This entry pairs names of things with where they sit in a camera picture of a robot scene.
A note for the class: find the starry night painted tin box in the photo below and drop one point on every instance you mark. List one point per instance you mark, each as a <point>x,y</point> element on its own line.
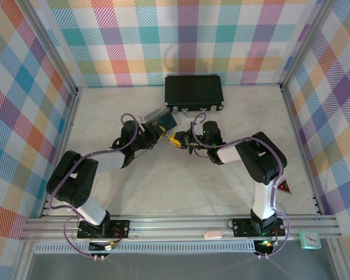
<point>161,118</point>

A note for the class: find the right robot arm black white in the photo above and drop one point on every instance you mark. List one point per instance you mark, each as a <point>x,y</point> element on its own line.
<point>262,163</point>

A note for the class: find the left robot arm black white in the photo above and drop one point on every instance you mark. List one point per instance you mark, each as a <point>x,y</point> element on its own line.
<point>73,186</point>

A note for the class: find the black briefcase with metal clasps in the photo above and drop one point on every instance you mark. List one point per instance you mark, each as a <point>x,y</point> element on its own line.
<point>194,91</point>

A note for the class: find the small pink oval case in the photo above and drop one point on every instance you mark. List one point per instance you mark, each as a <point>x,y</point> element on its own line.
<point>213,234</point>

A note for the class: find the red triangular warning sign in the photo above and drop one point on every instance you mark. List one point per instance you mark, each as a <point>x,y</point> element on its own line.
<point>285,187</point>

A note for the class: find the teal square desk clock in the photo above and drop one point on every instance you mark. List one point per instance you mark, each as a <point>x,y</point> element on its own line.
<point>310,239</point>

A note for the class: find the aluminium side frame rail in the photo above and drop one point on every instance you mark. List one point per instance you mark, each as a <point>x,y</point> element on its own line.
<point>64,140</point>
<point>301,151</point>

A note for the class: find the aluminium front frame rail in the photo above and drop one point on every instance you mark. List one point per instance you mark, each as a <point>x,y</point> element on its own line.
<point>169,226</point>

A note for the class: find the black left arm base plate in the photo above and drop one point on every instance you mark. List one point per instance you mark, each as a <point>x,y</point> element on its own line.
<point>121,229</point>

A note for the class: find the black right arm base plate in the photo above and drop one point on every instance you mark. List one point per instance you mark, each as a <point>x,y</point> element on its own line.
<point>240,227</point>

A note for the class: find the aluminium corner frame post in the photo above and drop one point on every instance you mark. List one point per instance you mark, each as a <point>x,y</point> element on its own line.
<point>307,41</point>
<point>51,43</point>

